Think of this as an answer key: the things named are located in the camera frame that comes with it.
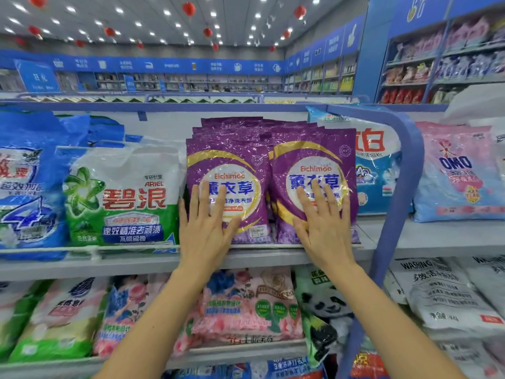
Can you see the group of ceiling spotlights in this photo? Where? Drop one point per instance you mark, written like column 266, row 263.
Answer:
column 119, row 10

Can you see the grey blue-framed shelf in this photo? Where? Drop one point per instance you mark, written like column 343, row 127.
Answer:
column 256, row 260

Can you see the row of pale yellow bottles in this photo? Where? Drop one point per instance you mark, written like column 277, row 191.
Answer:
column 444, row 96

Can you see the group of red lanterns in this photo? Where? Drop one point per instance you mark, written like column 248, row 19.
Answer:
column 189, row 9

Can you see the blue wall column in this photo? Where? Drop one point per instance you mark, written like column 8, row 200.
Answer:
column 373, row 51

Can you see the row of house-shaped cartons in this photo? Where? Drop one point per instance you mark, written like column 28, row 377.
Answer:
column 138, row 100

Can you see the blue back wall sign band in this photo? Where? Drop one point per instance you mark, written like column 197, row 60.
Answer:
column 158, row 65

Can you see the person's left forearm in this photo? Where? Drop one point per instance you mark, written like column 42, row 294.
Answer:
column 150, row 331

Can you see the row of pink packets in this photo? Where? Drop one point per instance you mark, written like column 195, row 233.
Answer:
column 453, row 39

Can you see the person's right hand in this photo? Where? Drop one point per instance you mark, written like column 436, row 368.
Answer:
column 327, row 236

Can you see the blue icon header signs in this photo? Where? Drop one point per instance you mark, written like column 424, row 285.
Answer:
column 426, row 11

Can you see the row of red bottles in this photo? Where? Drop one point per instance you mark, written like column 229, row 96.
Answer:
column 402, row 96

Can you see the green leaf-print detergent bag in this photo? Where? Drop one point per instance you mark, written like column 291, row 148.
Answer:
column 321, row 339

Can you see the person's right forearm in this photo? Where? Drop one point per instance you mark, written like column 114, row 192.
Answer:
column 394, row 327

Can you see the plain white detergent bag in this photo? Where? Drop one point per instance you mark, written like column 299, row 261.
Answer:
column 477, row 102

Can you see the blue hanging aisle sign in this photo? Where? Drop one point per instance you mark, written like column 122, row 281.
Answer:
column 37, row 76

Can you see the pink flower-print detergent bag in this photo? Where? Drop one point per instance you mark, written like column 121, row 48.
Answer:
column 457, row 181

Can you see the panda pale green bag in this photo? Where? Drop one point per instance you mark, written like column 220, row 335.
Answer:
column 323, row 296

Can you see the small blue aisle sign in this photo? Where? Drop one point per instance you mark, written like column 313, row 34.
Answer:
column 129, row 83

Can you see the blue side wall sign band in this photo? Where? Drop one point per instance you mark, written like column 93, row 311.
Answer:
column 327, row 45

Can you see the blue white detergent bag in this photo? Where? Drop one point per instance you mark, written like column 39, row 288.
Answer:
column 375, row 169

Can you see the purple Eichimoo lavender bag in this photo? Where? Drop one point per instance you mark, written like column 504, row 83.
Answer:
column 292, row 123

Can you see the person's left hand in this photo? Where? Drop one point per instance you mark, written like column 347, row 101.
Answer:
column 205, row 240

